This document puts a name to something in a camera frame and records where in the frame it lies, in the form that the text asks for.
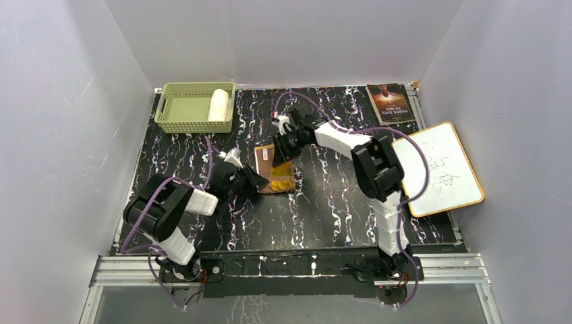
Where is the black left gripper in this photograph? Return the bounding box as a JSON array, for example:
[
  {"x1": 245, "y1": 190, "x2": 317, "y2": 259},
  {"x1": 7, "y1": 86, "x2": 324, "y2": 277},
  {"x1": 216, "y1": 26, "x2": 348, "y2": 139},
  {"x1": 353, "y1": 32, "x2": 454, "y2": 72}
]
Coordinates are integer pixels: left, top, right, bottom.
[{"x1": 225, "y1": 163, "x2": 268, "y2": 199}]

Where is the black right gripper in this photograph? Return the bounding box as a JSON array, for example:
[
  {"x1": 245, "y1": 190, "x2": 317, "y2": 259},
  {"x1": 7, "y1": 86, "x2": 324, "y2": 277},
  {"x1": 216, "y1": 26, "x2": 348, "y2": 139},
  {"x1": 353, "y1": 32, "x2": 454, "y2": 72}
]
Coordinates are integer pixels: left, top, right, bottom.
[{"x1": 273, "y1": 128, "x2": 307, "y2": 167}]

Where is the orange patterned towel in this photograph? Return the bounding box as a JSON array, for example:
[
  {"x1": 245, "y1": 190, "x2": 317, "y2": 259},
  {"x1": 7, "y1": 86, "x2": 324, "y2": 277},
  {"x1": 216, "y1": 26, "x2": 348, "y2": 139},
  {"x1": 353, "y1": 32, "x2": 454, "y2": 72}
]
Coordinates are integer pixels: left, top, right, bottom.
[{"x1": 254, "y1": 144, "x2": 296, "y2": 194}]

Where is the white towel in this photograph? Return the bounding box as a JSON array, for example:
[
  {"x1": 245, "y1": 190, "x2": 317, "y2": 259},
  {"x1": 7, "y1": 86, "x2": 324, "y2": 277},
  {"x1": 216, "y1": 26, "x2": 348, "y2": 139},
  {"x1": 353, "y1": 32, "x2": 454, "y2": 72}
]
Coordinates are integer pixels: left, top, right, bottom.
[{"x1": 207, "y1": 88, "x2": 229, "y2": 122}]

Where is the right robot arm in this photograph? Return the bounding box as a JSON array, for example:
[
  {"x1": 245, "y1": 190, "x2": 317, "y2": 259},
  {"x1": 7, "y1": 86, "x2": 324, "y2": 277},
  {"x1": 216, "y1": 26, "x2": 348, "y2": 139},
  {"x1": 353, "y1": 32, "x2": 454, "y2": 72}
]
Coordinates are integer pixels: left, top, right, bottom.
[{"x1": 271, "y1": 108, "x2": 409, "y2": 279}]

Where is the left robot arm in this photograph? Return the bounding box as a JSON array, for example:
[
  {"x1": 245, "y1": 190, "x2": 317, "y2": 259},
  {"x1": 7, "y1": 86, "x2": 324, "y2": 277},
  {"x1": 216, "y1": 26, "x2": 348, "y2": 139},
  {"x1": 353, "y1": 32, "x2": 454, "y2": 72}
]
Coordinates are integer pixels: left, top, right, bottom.
[{"x1": 123, "y1": 162, "x2": 269, "y2": 281}]

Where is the light green plastic basket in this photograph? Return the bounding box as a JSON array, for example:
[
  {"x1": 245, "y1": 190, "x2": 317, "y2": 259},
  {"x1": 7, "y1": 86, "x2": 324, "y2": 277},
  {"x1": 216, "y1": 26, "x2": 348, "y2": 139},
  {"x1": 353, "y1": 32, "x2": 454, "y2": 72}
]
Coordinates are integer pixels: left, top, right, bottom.
[{"x1": 154, "y1": 82, "x2": 235, "y2": 134}]

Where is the dark book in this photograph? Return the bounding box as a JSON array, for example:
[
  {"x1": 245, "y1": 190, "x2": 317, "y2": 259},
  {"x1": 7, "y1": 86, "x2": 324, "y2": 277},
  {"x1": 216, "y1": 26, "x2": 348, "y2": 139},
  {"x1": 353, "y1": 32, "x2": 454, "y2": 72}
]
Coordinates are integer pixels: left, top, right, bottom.
[{"x1": 366, "y1": 83, "x2": 415, "y2": 126}]

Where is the wood framed whiteboard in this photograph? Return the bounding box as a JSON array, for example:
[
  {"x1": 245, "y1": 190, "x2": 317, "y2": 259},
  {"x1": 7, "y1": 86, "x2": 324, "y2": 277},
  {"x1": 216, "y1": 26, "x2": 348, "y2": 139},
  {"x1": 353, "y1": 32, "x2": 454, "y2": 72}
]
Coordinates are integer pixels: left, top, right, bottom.
[{"x1": 392, "y1": 121, "x2": 485, "y2": 217}]

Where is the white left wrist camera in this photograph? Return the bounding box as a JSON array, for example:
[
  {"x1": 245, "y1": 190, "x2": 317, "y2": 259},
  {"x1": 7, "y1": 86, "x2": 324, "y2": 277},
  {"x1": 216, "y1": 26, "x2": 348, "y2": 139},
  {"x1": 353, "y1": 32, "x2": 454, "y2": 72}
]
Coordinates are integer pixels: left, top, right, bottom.
[{"x1": 218, "y1": 147, "x2": 243, "y2": 169}]

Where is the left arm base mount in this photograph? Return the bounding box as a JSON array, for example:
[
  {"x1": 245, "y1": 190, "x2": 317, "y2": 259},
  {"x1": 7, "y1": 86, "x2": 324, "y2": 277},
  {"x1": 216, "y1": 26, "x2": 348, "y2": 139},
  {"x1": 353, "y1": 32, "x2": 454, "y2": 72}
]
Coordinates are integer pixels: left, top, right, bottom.
[{"x1": 152, "y1": 257, "x2": 225, "y2": 284}]

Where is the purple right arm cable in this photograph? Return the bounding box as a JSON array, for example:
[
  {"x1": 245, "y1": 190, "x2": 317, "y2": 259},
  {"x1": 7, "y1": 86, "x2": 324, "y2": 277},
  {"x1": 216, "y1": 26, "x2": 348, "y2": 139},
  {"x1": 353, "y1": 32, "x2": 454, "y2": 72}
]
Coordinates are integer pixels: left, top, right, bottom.
[{"x1": 273, "y1": 91, "x2": 431, "y2": 308}]

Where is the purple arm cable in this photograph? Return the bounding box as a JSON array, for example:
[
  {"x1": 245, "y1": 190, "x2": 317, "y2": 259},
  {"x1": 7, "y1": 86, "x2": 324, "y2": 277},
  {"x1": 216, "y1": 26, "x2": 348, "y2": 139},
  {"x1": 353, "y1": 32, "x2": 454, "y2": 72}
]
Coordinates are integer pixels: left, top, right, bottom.
[
  {"x1": 119, "y1": 134, "x2": 225, "y2": 309},
  {"x1": 273, "y1": 91, "x2": 431, "y2": 308}
]

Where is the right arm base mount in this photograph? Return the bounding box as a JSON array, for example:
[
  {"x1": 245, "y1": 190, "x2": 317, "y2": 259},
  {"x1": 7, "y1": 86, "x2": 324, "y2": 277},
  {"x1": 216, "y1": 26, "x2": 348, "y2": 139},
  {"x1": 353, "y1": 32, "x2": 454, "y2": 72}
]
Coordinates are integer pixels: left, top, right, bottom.
[{"x1": 346, "y1": 254, "x2": 424, "y2": 284}]

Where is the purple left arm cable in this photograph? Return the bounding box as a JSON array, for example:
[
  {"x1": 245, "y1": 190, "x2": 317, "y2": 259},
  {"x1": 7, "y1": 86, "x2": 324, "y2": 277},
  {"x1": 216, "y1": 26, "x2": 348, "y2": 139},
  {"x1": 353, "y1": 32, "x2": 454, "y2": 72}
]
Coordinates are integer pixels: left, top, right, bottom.
[{"x1": 119, "y1": 134, "x2": 225, "y2": 309}]

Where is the aluminium rail frame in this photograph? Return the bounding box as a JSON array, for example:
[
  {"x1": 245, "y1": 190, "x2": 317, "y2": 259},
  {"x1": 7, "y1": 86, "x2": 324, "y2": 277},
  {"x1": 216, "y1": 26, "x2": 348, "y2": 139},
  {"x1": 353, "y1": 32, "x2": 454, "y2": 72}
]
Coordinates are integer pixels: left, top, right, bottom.
[{"x1": 80, "y1": 249, "x2": 501, "y2": 323}]

